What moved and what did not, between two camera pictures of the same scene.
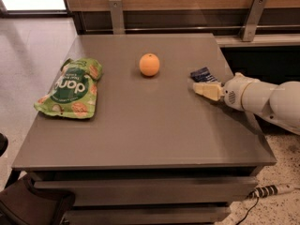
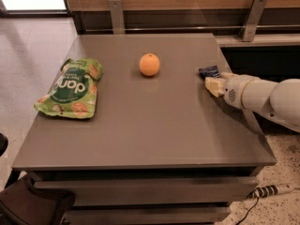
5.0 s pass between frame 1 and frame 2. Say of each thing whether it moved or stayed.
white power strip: stayed
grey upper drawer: stayed
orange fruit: stayed
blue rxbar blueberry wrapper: moved
